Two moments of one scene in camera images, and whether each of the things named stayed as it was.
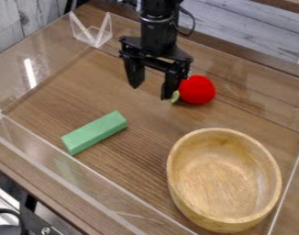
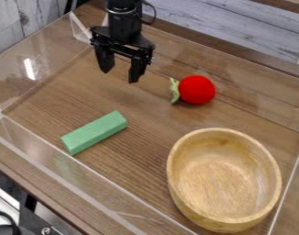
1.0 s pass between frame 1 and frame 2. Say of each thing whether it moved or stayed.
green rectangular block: stayed
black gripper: moved
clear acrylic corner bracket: stayed
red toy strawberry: stayed
